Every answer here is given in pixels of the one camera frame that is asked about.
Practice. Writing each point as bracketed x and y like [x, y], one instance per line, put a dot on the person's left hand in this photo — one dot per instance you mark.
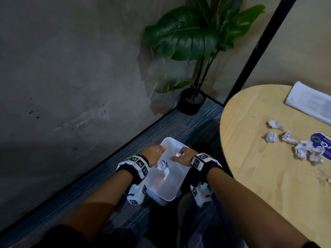
[153, 154]

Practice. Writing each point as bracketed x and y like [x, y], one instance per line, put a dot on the person's right hand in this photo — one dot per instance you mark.
[187, 157]

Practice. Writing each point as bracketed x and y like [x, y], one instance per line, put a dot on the white paper ball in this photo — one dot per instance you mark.
[179, 154]
[163, 169]

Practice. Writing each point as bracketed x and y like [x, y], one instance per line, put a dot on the pile of paper balls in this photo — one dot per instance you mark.
[301, 149]

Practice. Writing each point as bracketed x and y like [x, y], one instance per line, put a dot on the stack of printed papers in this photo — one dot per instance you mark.
[310, 103]

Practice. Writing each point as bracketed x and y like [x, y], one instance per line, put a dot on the person's right forearm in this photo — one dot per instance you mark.
[245, 201]

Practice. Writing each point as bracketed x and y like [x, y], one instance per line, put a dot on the person's left forearm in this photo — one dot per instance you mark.
[103, 198]

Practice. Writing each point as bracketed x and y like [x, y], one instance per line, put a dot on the person's grey trousers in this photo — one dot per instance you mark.
[201, 229]

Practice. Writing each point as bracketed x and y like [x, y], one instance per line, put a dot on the round wooden table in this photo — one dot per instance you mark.
[258, 178]

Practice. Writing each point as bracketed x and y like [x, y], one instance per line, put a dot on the person's black shirt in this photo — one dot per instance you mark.
[77, 238]

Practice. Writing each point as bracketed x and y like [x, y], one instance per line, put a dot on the black right wristband with markers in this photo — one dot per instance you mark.
[204, 163]

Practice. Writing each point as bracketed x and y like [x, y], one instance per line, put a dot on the black wristband with markers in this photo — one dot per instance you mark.
[134, 166]
[204, 163]

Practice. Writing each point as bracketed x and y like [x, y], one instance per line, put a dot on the black left wristband with markers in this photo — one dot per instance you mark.
[134, 166]

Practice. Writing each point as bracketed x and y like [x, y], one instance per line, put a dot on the white plastic bin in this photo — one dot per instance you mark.
[170, 188]

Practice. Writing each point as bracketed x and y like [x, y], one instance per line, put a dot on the large leafy potted plant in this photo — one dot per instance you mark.
[186, 36]

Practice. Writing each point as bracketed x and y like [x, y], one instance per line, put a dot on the round blue sticker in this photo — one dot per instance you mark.
[325, 144]

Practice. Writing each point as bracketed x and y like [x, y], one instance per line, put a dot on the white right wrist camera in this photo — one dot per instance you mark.
[200, 194]

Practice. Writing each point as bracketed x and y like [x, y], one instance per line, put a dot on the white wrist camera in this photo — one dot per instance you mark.
[200, 194]
[137, 194]

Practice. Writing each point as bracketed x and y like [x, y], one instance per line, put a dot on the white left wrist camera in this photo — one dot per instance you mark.
[137, 194]

